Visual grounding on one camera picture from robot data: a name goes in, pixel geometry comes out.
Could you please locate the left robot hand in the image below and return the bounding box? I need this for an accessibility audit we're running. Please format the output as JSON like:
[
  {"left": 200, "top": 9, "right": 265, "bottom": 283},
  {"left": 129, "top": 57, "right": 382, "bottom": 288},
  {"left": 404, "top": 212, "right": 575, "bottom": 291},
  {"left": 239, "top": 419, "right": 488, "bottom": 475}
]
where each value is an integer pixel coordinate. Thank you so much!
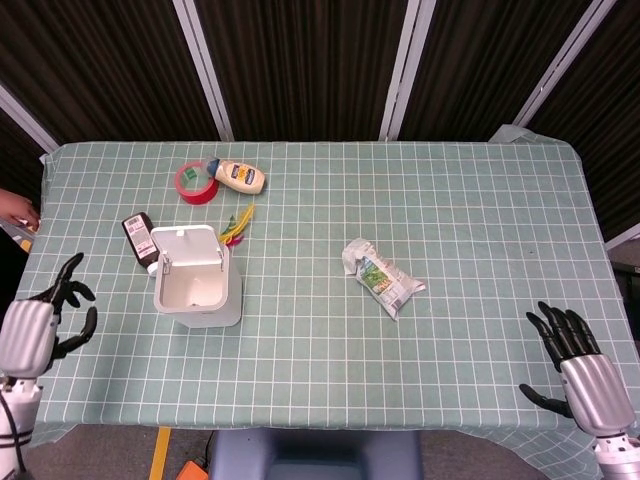
[{"left": 0, "top": 252, "right": 99, "bottom": 380}]

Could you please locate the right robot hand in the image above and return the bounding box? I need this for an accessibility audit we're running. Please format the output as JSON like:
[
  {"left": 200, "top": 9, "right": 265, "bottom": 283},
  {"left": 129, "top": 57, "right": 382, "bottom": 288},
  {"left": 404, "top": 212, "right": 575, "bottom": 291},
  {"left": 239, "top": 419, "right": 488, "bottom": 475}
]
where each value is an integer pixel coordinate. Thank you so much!
[{"left": 518, "top": 300, "right": 635, "bottom": 438}]

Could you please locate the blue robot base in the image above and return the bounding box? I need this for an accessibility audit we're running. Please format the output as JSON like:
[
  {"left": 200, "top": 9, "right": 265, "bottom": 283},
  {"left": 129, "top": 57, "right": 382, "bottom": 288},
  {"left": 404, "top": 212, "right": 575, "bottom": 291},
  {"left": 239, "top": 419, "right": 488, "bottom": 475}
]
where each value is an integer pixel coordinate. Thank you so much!
[{"left": 208, "top": 428, "right": 424, "bottom": 480}]

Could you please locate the person's hand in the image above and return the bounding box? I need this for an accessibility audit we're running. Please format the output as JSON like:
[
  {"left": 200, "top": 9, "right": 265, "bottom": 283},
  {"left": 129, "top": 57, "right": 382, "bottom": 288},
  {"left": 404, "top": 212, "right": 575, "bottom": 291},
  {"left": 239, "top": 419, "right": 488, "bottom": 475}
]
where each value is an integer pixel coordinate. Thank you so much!
[{"left": 0, "top": 188, "right": 41, "bottom": 232}]

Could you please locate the white plastic container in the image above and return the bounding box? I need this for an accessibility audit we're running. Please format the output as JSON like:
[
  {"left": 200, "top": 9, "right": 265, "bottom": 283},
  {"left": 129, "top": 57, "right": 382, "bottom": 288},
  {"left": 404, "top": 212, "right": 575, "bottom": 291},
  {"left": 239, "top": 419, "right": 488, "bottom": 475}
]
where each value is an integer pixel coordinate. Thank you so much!
[{"left": 152, "top": 243, "right": 244, "bottom": 329}]

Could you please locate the white plastic container lid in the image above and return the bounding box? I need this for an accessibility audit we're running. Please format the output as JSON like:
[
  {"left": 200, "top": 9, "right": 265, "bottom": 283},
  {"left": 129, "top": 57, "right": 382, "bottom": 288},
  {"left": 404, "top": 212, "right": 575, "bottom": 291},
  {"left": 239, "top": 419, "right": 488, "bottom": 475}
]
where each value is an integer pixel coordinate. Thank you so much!
[{"left": 150, "top": 225, "right": 224, "bottom": 269}]

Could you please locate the dark sauce bottle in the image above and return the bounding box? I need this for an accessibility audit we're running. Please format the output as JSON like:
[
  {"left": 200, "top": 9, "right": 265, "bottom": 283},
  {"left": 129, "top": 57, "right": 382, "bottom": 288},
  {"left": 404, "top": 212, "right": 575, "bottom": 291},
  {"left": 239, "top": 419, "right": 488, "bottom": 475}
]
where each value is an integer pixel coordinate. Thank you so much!
[{"left": 121, "top": 212, "right": 160, "bottom": 278}]

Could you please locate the yellow floor tape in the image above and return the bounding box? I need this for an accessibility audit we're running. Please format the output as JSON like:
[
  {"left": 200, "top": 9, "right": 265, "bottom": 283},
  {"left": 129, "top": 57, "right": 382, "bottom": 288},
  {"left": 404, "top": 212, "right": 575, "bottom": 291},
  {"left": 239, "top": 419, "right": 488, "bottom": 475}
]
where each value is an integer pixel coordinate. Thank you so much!
[{"left": 148, "top": 427, "right": 173, "bottom": 480}]

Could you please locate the orange box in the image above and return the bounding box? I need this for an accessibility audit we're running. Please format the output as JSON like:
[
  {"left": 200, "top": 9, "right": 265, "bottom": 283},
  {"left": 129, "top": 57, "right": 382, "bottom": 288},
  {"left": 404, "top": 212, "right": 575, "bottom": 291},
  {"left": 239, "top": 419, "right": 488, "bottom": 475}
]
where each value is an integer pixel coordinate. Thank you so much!
[{"left": 174, "top": 459, "right": 211, "bottom": 480}]

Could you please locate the red tape roll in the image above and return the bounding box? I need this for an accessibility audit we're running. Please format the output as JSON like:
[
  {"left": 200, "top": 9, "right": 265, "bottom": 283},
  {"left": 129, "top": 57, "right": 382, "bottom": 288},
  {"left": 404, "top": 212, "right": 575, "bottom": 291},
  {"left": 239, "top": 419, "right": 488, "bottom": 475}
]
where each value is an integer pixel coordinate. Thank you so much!
[{"left": 174, "top": 160, "right": 221, "bottom": 205}]

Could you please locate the crumpled snack bag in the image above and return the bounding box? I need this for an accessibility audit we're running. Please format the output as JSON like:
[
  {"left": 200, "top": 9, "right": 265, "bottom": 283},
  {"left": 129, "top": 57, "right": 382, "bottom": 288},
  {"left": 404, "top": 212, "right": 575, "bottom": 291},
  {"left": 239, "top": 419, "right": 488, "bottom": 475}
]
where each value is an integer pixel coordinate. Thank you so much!
[{"left": 341, "top": 237, "right": 427, "bottom": 322}]

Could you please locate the colourful feather toy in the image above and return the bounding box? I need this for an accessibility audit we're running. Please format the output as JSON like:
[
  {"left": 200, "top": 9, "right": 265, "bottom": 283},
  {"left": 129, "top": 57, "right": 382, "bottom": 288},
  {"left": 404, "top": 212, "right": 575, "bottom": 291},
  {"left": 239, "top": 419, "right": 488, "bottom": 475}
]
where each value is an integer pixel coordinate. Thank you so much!
[{"left": 217, "top": 203, "right": 256, "bottom": 248}]

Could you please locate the mayonnaise squeeze bottle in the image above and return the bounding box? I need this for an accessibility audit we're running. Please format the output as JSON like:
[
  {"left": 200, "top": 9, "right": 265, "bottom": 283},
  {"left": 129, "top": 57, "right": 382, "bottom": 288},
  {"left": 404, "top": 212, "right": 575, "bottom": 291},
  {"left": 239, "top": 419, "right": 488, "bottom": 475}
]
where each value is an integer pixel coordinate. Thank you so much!
[{"left": 204, "top": 156, "right": 268, "bottom": 196}]

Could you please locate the green checked tablecloth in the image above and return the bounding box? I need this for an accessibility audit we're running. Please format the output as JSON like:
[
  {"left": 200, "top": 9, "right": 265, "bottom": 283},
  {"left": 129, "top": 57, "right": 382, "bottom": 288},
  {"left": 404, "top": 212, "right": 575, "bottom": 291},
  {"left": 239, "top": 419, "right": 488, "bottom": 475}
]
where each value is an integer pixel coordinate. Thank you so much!
[{"left": 8, "top": 124, "right": 640, "bottom": 480}]

